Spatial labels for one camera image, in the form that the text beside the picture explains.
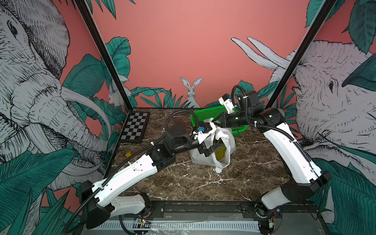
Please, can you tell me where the pineapple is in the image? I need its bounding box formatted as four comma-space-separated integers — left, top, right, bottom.
213, 139, 227, 161

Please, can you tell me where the white plastic bag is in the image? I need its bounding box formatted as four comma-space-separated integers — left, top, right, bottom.
190, 119, 236, 173

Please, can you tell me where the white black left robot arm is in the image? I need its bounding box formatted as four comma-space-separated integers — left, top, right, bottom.
78, 121, 221, 229

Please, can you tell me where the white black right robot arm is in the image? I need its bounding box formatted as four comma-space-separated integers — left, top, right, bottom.
214, 91, 332, 218

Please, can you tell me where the green plastic basket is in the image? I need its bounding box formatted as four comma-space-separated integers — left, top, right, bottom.
190, 105, 248, 136

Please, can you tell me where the black white checkerboard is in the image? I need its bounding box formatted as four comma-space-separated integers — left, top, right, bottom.
120, 112, 150, 144

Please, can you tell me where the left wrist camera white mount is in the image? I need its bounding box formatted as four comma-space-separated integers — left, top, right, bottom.
193, 122, 216, 144

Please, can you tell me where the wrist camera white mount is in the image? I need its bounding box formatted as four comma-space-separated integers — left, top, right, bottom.
218, 94, 238, 114
193, 122, 216, 144

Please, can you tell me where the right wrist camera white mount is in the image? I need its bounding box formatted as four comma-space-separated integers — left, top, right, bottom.
218, 94, 238, 114

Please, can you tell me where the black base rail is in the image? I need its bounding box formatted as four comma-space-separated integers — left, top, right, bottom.
149, 201, 319, 220

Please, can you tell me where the white slotted cable duct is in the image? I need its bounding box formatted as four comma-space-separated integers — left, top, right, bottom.
93, 220, 261, 233

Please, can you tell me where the right black frame post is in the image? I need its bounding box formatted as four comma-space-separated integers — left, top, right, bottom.
265, 0, 336, 109

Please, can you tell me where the black frame post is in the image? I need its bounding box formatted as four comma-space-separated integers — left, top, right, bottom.
265, 0, 336, 109
74, 0, 133, 111

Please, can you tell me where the left black frame post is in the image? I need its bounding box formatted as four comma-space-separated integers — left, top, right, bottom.
74, 0, 133, 111

